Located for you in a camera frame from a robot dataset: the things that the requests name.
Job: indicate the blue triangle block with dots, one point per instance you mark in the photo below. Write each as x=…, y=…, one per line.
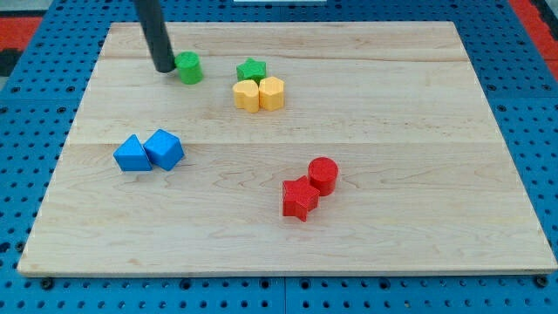
x=131, y=156

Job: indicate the red star block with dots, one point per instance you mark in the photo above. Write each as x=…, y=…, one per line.
x=299, y=197

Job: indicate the red cylinder block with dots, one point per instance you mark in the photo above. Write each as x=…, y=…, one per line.
x=322, y=174

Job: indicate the yellow hexagon block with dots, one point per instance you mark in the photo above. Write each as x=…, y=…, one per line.
x=271, y=93

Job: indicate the yellow heart block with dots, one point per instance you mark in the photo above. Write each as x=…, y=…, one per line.
x=246, y=95

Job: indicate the green star block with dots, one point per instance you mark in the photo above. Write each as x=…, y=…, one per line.
x=251, y=69

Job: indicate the blue cube block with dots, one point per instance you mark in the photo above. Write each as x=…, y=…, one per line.
x=164, y=149

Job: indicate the green cylinder block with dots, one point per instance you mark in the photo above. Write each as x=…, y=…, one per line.
x=189, y=69

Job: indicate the light wooden board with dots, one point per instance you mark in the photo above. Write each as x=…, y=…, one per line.
x=426, y=185

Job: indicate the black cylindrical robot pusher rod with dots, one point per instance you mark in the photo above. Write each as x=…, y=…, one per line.
x=153, y=24

